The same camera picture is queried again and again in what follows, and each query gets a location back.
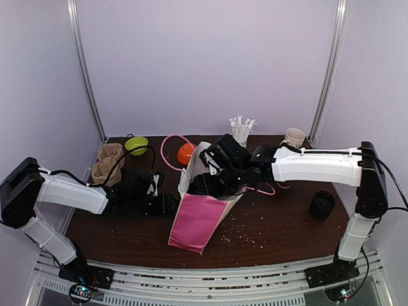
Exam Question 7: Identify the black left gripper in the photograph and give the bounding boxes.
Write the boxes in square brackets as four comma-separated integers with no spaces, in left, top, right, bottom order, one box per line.
[129,193,182,216]

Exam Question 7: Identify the paper cakes bag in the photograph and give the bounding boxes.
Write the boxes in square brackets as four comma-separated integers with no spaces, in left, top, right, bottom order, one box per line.
[160,134,277,255]

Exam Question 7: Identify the cardboard cup carrier stack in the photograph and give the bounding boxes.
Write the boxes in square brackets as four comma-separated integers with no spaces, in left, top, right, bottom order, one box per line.
[91,143,124,186]

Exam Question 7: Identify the stack of brown paper cups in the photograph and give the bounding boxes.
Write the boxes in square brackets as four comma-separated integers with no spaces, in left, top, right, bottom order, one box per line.
[276,182,291,189]

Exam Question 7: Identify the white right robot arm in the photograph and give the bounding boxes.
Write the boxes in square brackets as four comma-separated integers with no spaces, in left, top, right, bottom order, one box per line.
[188,134,388,286]

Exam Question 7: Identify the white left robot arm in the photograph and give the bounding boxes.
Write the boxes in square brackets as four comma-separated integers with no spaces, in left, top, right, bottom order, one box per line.
[1,157,178,284]

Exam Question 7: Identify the orange plastic bowl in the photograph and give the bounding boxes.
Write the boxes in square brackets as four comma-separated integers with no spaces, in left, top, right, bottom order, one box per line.
[177,143,196,166]

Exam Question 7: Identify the white stirrers in holder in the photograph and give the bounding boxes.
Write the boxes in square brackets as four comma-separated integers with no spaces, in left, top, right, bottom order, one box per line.
[229,114,257,147]

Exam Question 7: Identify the green plastic bowl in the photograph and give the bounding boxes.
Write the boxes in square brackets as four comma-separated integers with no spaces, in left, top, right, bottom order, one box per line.
[125,136,149,156]

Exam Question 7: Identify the white ceramic mug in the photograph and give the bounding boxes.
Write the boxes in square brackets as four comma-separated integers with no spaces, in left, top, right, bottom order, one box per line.
[280,127,306,149]

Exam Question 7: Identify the stack of black lids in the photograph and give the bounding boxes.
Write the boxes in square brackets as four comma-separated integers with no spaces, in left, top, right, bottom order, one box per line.
[309,191,335,220]

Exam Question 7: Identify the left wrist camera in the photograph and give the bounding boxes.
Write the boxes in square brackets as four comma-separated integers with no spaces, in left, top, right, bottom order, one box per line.
[147,171,165,196]

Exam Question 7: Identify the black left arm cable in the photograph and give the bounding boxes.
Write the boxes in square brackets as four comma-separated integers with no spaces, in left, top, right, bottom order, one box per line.
[30,146,157,191]

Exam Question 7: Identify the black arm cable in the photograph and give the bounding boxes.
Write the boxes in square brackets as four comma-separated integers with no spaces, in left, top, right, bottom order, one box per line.
[30,146,157,191]
[280,143,408,213]

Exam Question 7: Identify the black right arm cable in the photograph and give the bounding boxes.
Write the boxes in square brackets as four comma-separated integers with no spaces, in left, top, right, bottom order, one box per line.
[280,143,408,213]

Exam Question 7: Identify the left aluminium frame post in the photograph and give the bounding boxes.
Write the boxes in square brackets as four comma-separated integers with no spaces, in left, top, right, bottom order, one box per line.
[66,0,107,142]

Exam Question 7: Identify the aluminium frame post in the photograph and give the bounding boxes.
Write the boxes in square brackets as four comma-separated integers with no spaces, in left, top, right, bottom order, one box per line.
[66,0,107,142]
[309,0,348,146]

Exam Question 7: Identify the right aluminium frame post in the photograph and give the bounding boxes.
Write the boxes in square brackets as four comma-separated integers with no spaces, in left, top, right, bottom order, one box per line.
[309,0,348,146]

